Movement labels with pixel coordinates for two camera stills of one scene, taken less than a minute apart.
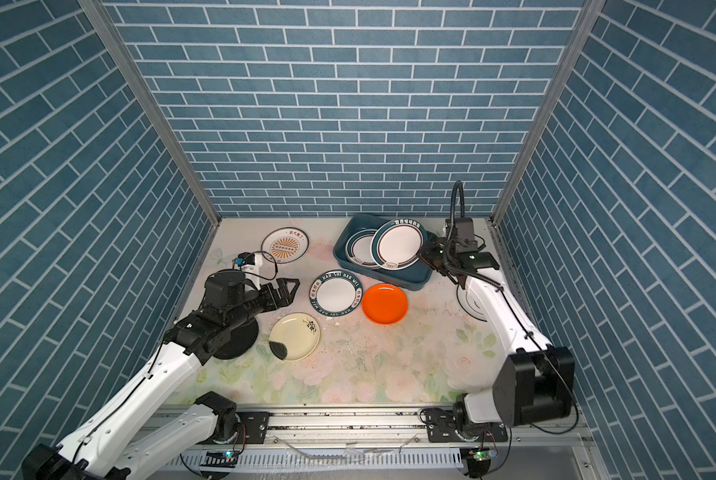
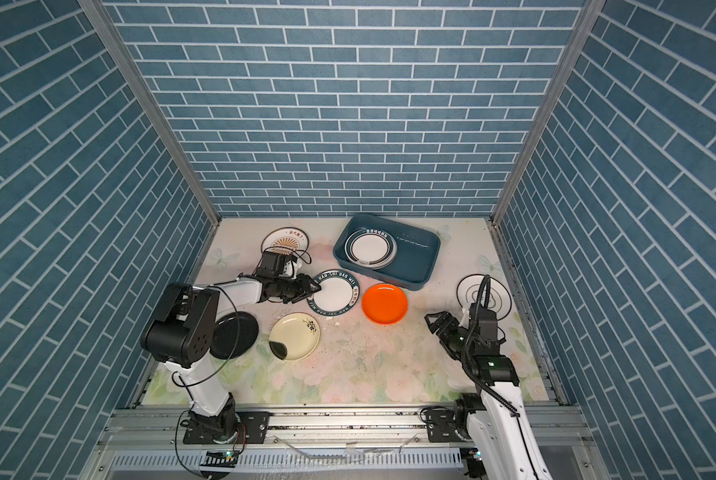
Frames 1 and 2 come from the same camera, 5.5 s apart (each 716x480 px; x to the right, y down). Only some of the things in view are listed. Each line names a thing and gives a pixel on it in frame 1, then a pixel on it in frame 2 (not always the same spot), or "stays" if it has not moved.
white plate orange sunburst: x=284 y=245 stays
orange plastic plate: x=384 y=304 stays
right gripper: x=426 y=253 → x=445 y=332
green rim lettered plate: x=336 y=293 stays
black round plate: x=239 y=341 stays
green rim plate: x=397 y=244 → x=370 y=248
